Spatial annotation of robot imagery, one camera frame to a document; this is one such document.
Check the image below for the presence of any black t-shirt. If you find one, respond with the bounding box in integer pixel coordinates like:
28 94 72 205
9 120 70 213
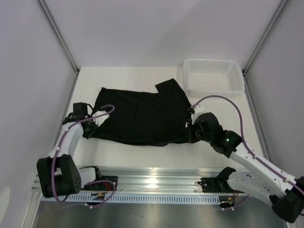
90 79 191 147

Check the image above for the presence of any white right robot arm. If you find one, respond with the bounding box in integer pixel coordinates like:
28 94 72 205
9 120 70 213
186 109 304 223

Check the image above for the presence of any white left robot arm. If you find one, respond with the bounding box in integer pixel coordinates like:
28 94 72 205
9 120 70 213
37 103 110 202

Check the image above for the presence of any white perforated plastic basket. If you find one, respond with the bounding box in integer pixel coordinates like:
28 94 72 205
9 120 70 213
182 58 245 98

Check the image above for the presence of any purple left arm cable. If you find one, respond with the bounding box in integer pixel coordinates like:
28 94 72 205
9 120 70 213
51 104 117 211

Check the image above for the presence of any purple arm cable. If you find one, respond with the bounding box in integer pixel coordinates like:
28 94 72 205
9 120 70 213
51 104 117 211
191 95 304 217

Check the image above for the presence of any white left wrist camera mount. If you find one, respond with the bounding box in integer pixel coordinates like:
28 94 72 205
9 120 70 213
92 111 110 126

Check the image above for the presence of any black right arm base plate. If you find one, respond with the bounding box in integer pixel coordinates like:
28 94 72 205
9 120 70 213
197 177 230 193

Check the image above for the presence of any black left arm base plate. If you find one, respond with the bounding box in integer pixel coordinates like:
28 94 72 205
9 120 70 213
94 175 118 191

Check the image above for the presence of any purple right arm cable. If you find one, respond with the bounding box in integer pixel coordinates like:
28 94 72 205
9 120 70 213
191 95 304 217

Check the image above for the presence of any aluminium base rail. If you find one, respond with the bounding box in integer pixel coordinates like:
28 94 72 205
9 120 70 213
32 166 247 196

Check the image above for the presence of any grey slotted cable duct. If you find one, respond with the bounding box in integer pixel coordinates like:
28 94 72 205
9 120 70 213
40 192 220 204

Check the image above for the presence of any grey aluminium frame post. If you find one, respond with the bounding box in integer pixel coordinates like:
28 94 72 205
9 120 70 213
241 0 292 74

